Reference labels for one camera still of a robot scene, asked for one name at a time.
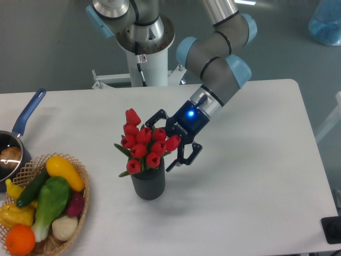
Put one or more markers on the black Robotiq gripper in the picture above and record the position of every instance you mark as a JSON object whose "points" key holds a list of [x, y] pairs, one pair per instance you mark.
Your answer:
{"points": [[186, 124]]}

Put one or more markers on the red tulip bouquet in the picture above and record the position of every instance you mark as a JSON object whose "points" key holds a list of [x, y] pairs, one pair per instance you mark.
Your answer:
{"points": [[144, 146]]}

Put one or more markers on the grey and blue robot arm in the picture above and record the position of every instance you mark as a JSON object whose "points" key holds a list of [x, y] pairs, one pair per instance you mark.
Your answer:
{"points": [[221, 72]]}

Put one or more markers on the dark grey ribbed vase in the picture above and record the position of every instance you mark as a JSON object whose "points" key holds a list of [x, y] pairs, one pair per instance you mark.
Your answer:
{"points": [[150, 184]]}

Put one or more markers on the purple red onion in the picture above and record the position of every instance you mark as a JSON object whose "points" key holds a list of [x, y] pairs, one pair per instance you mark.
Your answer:
{"points": [[75, 205]]}

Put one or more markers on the yellow squash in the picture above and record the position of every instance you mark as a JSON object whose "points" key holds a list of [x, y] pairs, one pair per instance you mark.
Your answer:
{"points": [[58, 166]]}

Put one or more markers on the green bok choy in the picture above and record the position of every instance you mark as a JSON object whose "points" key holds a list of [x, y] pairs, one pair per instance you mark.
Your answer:
{"points": [[52, 200]]}

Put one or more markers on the white garlic bulb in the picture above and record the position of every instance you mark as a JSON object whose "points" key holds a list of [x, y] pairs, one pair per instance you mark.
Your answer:
{"points": [[64, 227]]}

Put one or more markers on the dark green cucumber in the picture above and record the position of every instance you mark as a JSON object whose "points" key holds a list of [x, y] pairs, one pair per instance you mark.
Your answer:
{"points": [[30, 193]]}

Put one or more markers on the brown bread roll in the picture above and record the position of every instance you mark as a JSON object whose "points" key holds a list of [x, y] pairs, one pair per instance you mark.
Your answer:
{"points": [[10, 158]]}

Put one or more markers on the woven wicker basket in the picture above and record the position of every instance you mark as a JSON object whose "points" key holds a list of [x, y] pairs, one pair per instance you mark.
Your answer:
{"points": [[50, 245]]}

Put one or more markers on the yellow banana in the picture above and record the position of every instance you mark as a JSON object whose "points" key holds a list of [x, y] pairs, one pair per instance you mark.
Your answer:
{"points": [[13, 191]]}

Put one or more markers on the black device at edge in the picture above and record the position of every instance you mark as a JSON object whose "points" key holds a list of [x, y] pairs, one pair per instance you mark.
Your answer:
{"points": [[331, 229]]}

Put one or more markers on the yellow orange gourd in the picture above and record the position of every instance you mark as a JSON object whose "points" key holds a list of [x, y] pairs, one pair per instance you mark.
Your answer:
{"points": [[12, 216]]}

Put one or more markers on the orange fruit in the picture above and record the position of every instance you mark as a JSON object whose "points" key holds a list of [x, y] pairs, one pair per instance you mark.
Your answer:
{"points": [[20, 240]]}

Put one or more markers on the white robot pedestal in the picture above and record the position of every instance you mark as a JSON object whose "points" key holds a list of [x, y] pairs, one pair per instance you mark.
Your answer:
{"points": [[146, 49]]}

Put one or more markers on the white frame at right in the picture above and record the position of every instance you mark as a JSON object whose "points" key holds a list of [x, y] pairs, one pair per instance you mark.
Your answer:
{"points": [[329, 122]]}

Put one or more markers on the blue handled saucepan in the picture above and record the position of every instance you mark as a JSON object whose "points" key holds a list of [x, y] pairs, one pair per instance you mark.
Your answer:
{"points": [[13, 138]]}

